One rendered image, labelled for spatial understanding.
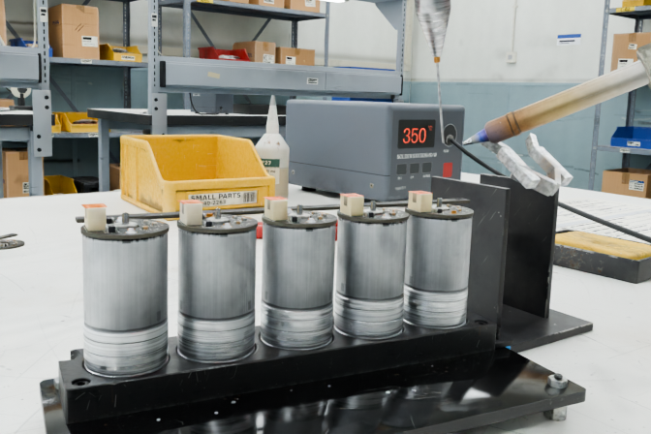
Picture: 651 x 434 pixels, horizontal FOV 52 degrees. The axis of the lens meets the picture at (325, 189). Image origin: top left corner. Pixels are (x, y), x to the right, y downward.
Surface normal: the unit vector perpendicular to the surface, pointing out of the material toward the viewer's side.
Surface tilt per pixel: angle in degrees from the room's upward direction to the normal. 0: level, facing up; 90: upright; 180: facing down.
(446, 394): 0
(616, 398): 0
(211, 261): 90
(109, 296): 90
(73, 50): 90
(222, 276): 90
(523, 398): 0
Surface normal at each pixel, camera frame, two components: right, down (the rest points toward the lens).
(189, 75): 0.62, 0.13
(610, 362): 0.04, -0.99
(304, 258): 0.23, 0.15
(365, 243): -0.20, 0.13
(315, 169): -0.75, 0.07
